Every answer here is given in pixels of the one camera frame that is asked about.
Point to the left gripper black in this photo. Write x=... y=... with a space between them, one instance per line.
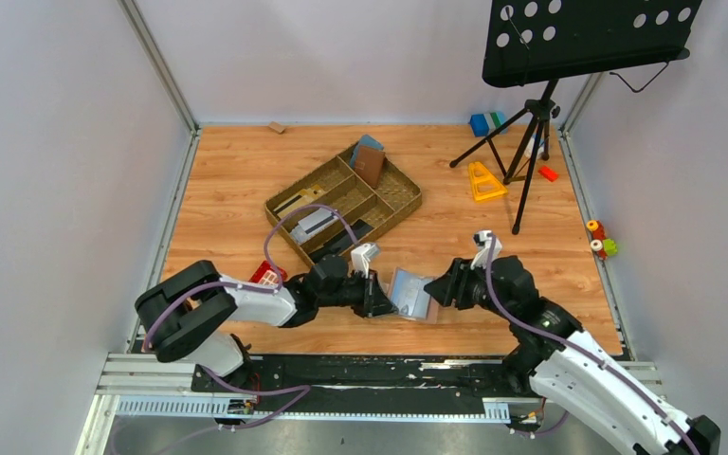
x=375 y=302

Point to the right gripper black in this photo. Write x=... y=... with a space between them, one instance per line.
x=450 y=286

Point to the pink card holder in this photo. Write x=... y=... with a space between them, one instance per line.
x=407 y=292

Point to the black card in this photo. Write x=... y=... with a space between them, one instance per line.
x=341 y=241

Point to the white VIP card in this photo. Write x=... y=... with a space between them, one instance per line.
x=317 y=221

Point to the white patterned card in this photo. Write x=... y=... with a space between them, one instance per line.
x=300 y=235

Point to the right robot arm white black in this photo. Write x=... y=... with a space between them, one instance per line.
x=558 y=359

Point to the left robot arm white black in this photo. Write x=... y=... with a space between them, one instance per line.
x=182 y=315

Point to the gold card in tray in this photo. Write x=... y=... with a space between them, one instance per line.
x=300 y=199

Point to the blue card wallet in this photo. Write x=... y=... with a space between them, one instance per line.
x=364 y=141

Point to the woven olive divided tray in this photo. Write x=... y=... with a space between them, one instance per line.
x=395 y=198

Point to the yellow triangular toy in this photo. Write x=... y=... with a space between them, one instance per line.
x=484 y=185

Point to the red box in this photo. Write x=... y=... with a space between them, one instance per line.
x=266 y=275

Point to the brown leather wallet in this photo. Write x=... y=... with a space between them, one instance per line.
x=369 y=165

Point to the small red block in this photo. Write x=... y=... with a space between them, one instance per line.
x=548 y=173

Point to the orange red toy piece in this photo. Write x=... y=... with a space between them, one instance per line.
x=596 y=230

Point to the green red toy piece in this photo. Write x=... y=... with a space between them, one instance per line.
x=604 y=248

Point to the blue green block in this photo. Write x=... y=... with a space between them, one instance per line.
x=484 y=124

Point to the small cardboard piece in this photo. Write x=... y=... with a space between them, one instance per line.
x=277 y=127

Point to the black music stand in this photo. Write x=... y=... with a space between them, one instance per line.
x=547 y=41

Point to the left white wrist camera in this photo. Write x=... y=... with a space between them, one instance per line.
x=362 y=256

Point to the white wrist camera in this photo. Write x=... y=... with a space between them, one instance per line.
x=489 y=246
x=362 y=256

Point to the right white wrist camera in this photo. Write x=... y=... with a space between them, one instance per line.
x=489 y=246

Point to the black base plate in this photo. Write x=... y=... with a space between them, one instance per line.
x=373 y=384

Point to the aluminium frame rail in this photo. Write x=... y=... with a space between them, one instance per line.
x=145 y=387

